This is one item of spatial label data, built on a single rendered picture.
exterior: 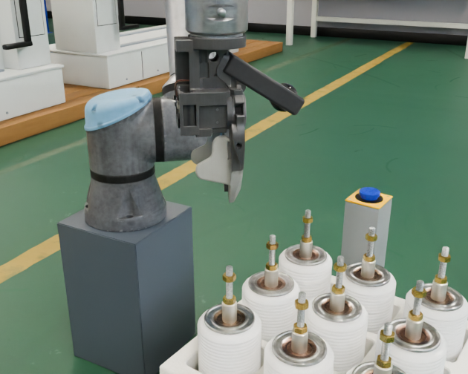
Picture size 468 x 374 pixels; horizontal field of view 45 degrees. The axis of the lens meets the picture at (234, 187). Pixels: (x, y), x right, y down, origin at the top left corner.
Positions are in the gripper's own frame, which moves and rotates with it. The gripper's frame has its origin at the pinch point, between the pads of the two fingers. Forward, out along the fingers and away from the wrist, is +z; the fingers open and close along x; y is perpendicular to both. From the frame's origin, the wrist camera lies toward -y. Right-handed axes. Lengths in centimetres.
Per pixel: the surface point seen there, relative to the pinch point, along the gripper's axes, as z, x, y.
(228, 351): 23.3, 4.7, 1.6
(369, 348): 30.2, -0.6, -22.4
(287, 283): 20.9, -7.5, -10.2
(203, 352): 25.0, 2.3, 4.9
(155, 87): 42, -261, 1
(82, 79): 35, -253, 41
